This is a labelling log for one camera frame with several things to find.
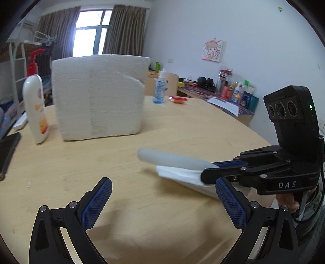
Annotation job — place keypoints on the black phone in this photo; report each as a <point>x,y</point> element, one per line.
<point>7,154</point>

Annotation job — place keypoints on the white foam box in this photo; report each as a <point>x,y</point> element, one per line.
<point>101,101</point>

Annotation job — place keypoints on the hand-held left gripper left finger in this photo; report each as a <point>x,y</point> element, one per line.
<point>96,203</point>

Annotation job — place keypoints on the white bottle green cap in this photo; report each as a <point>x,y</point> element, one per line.
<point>245,86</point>

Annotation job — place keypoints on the green packet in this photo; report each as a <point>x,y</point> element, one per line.
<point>157,66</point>

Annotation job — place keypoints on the glass balcony door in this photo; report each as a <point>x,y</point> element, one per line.
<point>88,35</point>

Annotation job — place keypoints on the white remote control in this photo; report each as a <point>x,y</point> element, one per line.
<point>20,121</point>

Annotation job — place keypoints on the dark hanging clothes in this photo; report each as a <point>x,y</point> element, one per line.
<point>45,63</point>

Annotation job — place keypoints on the white cloth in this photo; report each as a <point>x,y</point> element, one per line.
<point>185,177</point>

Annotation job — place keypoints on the brown curtain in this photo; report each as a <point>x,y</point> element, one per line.
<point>59,33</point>
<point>125,30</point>

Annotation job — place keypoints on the white lotion bottle red pump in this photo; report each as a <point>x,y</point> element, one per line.
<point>34,106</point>

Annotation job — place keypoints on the person's right hand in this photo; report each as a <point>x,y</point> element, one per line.
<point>288,203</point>

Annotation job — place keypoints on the printed paper sheet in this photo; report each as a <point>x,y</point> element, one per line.
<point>224,105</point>

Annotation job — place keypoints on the dark blue bottle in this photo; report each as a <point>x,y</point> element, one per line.
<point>250,101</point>

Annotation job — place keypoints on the yellow small packet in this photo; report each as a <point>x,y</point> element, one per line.
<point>180,83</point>

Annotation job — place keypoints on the red snack packet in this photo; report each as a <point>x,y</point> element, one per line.
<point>178,99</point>

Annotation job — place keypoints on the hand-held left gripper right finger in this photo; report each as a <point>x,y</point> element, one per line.
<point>231,203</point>

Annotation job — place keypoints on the steel thermos flask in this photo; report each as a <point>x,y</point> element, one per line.
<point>223,78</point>

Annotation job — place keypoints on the blue plaid quilt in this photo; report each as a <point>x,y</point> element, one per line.
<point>7,116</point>

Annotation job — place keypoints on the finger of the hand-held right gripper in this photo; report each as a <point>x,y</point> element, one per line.
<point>228,164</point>
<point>221,175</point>

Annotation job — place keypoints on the red drink can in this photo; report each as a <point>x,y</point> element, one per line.
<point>227,93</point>

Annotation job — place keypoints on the wooden chair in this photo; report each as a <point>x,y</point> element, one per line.
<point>173,83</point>

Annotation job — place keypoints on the light grey cloth roll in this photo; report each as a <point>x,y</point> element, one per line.
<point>172,158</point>

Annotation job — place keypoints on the pink wall poster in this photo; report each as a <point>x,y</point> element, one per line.
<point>213,50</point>

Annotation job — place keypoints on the black headphones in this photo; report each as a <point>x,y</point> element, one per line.
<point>205,82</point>

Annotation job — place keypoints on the clear blue spray bottle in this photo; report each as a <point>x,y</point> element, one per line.
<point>159,91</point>

